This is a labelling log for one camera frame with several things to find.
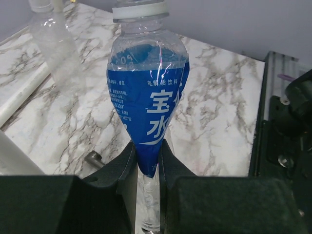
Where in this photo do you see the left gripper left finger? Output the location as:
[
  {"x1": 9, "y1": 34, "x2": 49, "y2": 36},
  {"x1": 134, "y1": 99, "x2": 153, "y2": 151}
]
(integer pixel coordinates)
[{"x1": 0, "y1": 143, "x2": 137, "y2": 234}]

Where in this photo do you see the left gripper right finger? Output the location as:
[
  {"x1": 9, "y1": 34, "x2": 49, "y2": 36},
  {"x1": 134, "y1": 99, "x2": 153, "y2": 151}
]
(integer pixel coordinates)
[{"x1": 159, "y1": 141, "x2": 309, "y2": 234}]

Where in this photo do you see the blue label plastic bottle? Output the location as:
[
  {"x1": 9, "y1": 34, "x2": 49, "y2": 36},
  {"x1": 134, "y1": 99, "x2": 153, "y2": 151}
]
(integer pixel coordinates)
[{"x1": 107, "y1": 0, "x2": 190, "y2": 234}]

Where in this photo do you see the clear plastic bottle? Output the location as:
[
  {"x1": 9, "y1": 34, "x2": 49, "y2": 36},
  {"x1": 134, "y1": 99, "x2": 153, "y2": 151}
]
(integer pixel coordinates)
[{"x1": 29, "y1": 0, "x2": 86, "y2": 96}]

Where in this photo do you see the white PVC pipe stand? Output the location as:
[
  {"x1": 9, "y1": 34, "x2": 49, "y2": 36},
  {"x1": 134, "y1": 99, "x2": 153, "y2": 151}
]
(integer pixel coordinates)
[{"x1": 0, "y1": 0, "x2": 54, "y2": 176}]

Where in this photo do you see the dark metal faucet handle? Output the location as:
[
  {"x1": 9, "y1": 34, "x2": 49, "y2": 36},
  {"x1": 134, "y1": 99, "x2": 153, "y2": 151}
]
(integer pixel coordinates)
[{"x1": 84, "y1": 151, "x2": 105, "y2": 169}]

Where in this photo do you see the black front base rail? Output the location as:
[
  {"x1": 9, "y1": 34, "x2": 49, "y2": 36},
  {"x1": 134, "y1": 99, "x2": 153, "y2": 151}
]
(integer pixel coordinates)
[{"x1": 247, "y1": 50, "x2": 312, "y2": 180}]

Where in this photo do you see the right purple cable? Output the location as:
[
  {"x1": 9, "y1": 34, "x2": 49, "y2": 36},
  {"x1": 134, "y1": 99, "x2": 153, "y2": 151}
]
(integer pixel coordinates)
[{"x1": 277, "y1": 73, "x2": 295, "y2": 83}]

